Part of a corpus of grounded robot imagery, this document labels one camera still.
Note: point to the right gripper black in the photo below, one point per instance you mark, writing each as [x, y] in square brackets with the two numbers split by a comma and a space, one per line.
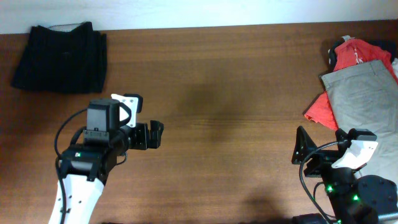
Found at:
[324, 157]

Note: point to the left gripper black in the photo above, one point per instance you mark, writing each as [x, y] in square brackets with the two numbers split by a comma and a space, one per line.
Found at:
[143, 138]

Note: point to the black shorts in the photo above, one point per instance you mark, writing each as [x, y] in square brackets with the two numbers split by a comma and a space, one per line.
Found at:
[73, 62]

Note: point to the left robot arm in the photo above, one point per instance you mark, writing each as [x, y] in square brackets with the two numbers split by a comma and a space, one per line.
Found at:
[83, 168]

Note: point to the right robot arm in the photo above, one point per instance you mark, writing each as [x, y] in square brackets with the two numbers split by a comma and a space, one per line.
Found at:
[366, 199]

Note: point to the grey khaki shorts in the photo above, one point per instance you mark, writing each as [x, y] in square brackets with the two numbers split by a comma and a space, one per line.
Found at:
[364, 96]

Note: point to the red shirt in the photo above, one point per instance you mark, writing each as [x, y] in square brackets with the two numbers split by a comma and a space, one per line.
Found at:
[351, 52]

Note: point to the white garment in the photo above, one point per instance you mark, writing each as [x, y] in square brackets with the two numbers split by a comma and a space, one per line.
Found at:
[395, 67]

